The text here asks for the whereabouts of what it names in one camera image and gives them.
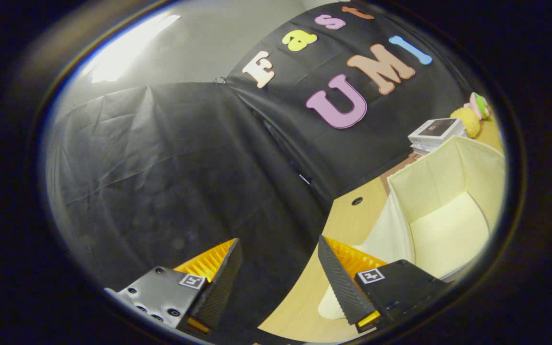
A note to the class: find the white book with dark cover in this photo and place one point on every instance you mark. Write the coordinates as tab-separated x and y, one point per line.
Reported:
436	128

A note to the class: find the black backdrop cloth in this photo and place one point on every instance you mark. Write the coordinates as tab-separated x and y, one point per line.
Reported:
161	167

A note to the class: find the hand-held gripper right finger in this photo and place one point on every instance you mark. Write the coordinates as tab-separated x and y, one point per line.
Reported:
340	287

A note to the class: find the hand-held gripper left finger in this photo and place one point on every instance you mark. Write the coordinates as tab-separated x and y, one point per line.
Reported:
221	287

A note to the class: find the grey fabric storage box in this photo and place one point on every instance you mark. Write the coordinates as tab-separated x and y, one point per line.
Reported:
448	225

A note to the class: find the brown book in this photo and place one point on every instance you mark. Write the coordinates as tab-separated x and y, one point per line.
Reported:
400	168

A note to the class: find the yellow plush cushion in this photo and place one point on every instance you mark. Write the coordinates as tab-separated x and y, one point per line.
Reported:
470	123

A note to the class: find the pink and green plush toy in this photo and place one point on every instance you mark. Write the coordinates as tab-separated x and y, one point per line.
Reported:
479	104

